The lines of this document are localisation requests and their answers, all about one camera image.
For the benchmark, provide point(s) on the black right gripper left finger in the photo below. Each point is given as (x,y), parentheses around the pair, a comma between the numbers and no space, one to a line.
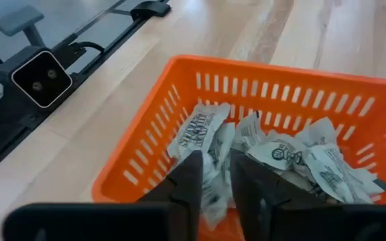
(129,221)

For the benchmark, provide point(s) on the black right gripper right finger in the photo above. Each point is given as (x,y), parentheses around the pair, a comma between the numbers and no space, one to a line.
(280,221)

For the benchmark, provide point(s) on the orange plastic slotted basket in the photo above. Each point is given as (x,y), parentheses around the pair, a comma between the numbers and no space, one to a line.
(233,68)

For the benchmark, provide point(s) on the grey chair armrest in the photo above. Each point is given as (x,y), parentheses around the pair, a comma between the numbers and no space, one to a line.
(12,20)

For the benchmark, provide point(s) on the black table-level camera box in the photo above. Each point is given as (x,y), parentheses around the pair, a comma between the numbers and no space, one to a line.
(42,78)

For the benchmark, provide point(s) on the black aluminium table frame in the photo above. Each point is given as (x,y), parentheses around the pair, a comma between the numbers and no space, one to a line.
(112,43)

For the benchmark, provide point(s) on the black frame bracket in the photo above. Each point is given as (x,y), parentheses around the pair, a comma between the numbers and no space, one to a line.
(149,9)

